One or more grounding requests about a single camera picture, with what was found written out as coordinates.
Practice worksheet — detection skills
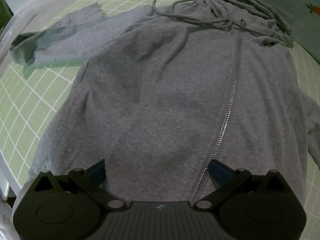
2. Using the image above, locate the grey zip hoodie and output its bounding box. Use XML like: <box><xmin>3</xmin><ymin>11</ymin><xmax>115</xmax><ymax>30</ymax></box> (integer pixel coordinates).
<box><xmin>9</xmin><ymin>0</ymin><xmax>320</xmax><ymax>207</ymax></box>

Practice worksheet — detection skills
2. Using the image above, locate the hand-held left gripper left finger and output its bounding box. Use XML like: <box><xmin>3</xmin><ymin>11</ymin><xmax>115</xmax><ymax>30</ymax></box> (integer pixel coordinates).
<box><xmin>30</xmin><ymin>158</ymin><xmax>127</xmax><ymax>210</ymax></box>

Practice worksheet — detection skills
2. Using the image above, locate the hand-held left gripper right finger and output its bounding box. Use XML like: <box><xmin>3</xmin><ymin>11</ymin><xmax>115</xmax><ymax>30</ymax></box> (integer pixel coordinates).
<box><xmin>194</xmin><ymin>159</ymin><xmax>291</xmax><ymax>210</ymax></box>

